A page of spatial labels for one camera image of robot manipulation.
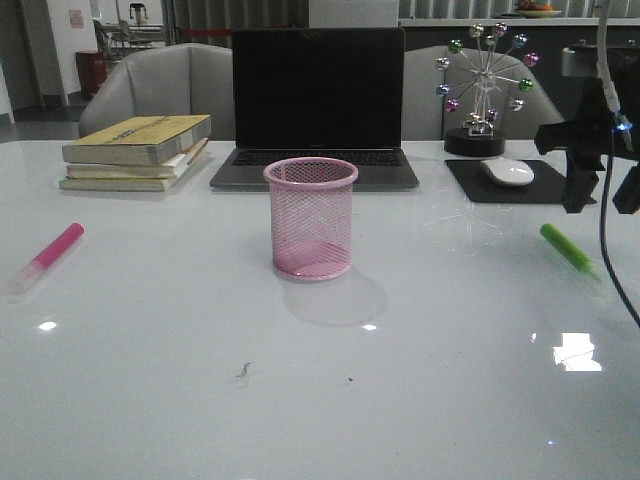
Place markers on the white computer mouse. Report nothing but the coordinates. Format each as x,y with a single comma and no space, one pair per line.
508,172

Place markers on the middle book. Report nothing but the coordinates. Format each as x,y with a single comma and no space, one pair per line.
172,168

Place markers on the bottom book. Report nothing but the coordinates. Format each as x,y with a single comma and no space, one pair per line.
141,184

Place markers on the pink mesh pen holder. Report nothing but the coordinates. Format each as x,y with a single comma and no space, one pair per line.
311,216

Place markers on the black mouse pad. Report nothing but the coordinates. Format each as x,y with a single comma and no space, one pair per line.
546,188

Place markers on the grey chair left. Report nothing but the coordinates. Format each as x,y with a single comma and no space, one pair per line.
183,79

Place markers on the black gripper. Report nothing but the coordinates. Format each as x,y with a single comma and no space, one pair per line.
596,129

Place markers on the green highlighter pen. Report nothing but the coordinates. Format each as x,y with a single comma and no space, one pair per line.
568,250

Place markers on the pink highlighter pen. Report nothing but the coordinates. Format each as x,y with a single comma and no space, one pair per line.
31,273

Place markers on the ferris wheel desk ornament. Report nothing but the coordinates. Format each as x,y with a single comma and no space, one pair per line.
484,81

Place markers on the red trash bin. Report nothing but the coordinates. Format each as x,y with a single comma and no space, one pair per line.
91,70

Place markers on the top yellow book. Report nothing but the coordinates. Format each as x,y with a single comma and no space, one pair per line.
139,141

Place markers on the grey open laptop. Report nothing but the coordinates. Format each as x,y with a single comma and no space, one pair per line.
318,92

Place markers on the grey chair right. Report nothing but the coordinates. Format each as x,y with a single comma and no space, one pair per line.
436,96

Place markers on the grey chair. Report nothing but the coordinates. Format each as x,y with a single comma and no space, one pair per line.
183,79
436,96

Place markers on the fruit bowl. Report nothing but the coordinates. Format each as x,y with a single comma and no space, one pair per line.
531,9

